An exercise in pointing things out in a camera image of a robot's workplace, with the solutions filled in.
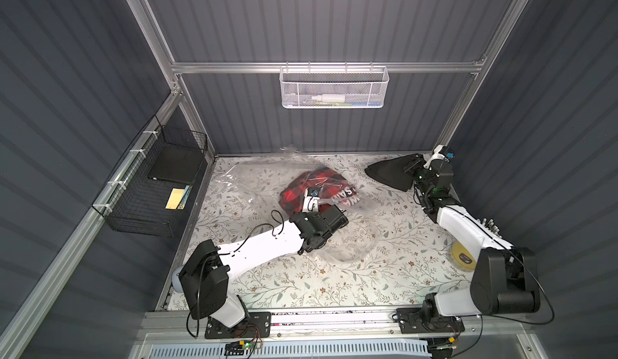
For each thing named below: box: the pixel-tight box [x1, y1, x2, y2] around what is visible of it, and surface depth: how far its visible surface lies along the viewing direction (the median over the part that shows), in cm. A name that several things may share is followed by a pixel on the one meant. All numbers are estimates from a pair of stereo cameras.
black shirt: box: [364, 152, 422, 193], surface depth 95 cm
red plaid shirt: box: [279, 165, 361, 216], surface depth 96 cm
